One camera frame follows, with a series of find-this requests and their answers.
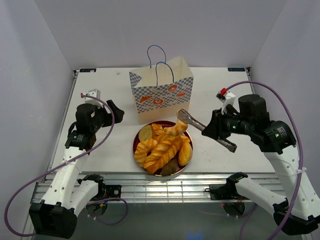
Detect left blue corner label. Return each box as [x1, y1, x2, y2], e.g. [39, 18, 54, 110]
[79, 68, 97, 73]

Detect red round plate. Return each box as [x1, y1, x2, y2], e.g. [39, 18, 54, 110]
[133, 120, 193, 177]

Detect oval golden bread roll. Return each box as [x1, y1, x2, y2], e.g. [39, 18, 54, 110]
[178, 141, 193, 166]

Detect right blue corner label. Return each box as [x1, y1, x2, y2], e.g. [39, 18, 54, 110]
[227, 67, 246, 72]

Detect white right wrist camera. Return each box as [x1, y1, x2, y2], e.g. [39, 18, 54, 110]
[216, 88, 236, 115]

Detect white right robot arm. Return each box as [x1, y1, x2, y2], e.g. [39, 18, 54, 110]
[201, 94, 320, 236]

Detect aluminium frame rail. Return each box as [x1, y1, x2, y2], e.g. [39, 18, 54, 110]
[31, 173, 285, 204]

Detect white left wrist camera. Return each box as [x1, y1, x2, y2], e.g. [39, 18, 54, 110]
[81, 88, 103, 108]

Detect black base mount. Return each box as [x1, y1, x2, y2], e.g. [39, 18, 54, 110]
[97, 184, 122, 200]
[204, 184, 245, 201]

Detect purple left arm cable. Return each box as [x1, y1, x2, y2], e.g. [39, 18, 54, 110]
[4, 94, 130, 237]

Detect blue corner label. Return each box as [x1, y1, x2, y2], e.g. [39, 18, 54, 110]
[79, 68, 97, 73]
[227, 67, 246, 72]

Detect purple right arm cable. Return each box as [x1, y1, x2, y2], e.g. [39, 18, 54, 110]
[223, 81, 305, 240]

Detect round glazed ring bread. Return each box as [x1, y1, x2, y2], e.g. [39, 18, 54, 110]
[134, 138, 158, 168]

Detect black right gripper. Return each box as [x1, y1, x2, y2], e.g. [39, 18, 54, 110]
[200, 107, 253, 140]

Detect metal serving tongs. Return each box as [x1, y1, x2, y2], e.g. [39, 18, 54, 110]
[177, 109, 237, 153]

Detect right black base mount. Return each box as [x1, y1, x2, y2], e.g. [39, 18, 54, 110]
[204, 184, 245, 201]

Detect long twisted bread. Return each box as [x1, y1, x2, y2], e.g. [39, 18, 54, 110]
[143, 135, 184, 175]

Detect brown chocolate bread lump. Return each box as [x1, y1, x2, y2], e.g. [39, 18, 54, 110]
[160, 159, 178, 176]

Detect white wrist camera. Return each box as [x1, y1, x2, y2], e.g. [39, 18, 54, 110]
[216, 88, 236, 115]
[81, 88, 103, 108]

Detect checkered paper bag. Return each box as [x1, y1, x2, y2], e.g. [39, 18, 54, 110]
[129, 48, 194, 124]

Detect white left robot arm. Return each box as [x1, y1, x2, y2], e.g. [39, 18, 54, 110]
[29, 98, 125, 239]

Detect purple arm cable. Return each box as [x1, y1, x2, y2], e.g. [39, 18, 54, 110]
[4, 94, 130, 237]
[223, 81, 305, 240]

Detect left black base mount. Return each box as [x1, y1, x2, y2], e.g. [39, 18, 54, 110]
[97, 184, 122, 200]

